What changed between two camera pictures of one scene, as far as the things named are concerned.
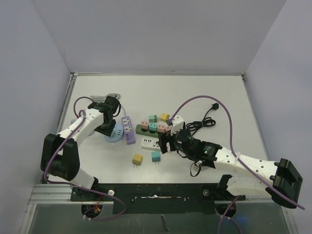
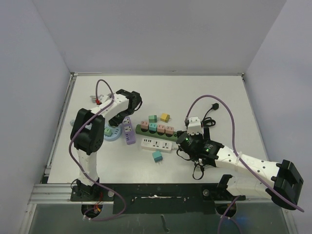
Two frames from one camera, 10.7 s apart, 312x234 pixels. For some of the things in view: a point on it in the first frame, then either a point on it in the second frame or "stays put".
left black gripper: (107, 131) -> (114, 122)
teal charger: (156, 157) stays put
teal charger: (152, 127) stays put
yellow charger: (165, 117) stays put
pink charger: (168, 128) stays put
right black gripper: (165, 138) -> (206, 136)
